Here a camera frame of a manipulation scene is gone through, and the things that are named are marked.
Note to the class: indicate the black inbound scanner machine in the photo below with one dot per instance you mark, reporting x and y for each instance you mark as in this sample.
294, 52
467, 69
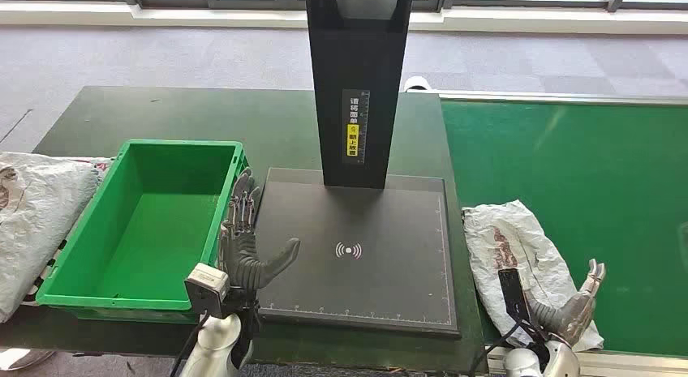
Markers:
376, 288

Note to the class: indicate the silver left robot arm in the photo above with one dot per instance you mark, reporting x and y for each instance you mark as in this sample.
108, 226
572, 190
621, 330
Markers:
215, 347

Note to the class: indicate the large grey parcel bag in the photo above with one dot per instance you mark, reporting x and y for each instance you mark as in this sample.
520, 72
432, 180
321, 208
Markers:
37, 213

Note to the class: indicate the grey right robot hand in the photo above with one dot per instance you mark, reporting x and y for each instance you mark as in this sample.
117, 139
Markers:
570, 318

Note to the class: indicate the green conveyor belt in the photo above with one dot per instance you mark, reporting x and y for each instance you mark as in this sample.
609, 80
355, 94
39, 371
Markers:
591, 149

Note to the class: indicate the white window sill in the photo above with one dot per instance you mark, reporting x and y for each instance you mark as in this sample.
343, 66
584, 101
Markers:
215, 17

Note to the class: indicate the white conveyor roller end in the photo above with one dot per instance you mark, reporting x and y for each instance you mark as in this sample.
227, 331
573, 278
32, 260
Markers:
416, 83

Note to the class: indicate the metal conveyor frame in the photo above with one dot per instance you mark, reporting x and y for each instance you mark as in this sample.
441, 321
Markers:
537, 97

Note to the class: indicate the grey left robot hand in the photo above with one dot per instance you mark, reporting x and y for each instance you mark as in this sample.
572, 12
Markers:
242, 256

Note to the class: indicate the green plastic crate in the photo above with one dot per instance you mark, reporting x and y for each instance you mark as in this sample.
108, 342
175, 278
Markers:
145, 240

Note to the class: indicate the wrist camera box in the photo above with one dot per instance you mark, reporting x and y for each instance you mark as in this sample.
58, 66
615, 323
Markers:
207, 286
513, 294

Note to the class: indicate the yellow black label sticker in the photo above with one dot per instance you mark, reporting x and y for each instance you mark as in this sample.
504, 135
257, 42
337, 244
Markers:
355, 127

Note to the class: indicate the pale rounded object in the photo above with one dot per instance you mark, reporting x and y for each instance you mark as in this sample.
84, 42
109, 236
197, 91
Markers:
21, 359

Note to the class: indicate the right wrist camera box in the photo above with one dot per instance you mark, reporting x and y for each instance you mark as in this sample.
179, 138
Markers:
513, 294

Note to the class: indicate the grey parcel bag red print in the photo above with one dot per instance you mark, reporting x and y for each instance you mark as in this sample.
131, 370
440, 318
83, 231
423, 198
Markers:
516, 240

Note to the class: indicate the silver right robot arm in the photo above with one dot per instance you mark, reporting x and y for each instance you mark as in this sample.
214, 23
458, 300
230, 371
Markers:
559, 364

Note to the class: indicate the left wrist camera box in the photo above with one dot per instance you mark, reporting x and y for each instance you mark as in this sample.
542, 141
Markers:
207, 286

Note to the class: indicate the dark window frame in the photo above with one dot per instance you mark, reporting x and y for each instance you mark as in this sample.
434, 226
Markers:
172, 1

